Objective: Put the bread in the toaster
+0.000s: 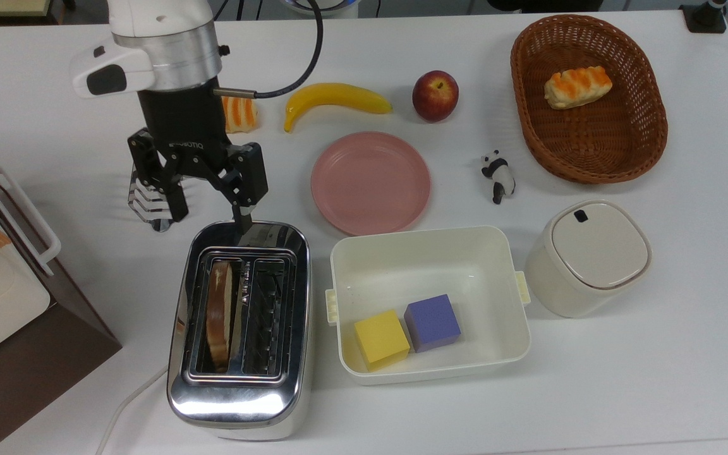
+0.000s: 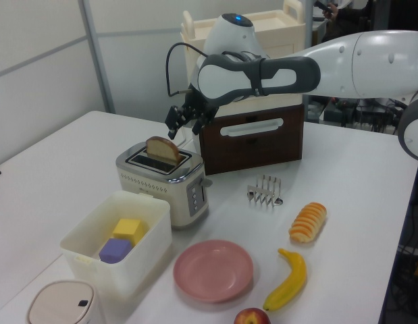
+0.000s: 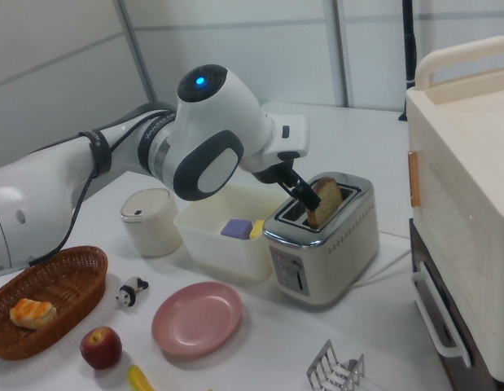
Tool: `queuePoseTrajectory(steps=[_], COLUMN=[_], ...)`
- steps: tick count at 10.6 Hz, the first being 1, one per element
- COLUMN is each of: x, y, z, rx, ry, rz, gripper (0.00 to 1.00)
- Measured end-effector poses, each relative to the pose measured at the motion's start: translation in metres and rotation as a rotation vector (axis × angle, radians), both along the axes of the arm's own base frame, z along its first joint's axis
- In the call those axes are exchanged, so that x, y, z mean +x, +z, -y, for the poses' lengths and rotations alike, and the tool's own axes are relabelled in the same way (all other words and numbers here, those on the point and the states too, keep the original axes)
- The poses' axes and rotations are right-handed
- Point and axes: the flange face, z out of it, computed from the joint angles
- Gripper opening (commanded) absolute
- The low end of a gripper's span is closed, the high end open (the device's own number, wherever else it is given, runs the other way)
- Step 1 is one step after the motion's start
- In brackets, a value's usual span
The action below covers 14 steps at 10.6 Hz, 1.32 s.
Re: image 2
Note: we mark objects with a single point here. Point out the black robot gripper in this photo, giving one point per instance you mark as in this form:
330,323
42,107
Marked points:
198,101

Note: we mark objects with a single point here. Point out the brown crust bread slice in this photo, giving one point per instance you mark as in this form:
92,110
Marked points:
161,150

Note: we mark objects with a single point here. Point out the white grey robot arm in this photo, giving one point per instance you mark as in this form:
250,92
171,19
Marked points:
364,64

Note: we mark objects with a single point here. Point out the silver cream toaster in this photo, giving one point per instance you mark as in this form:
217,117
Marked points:
151,189

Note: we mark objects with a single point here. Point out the orange striped long bread roll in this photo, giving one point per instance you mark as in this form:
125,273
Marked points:
308,222

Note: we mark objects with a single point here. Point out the metal toast rack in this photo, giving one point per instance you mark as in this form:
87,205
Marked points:
264,194

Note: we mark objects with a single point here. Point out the yellow cube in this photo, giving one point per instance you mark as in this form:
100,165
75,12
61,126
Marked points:
127,229

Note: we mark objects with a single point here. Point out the cream plastic container box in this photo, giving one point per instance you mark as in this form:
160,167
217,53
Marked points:
141,256

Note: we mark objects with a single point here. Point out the purple cube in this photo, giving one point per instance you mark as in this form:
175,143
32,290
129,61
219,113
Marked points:
115,251

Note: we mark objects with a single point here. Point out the pink plate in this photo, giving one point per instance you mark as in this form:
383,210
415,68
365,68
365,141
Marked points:
212,270

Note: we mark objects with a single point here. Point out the yellow banana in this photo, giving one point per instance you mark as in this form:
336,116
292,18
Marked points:
291,285

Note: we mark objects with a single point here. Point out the background person dark clothes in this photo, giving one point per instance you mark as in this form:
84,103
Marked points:
350,17

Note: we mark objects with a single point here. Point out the red apple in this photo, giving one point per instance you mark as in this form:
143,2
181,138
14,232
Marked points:
252,318

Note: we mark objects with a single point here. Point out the cream lidded trash can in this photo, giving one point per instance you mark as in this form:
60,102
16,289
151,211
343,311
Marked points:
60,303

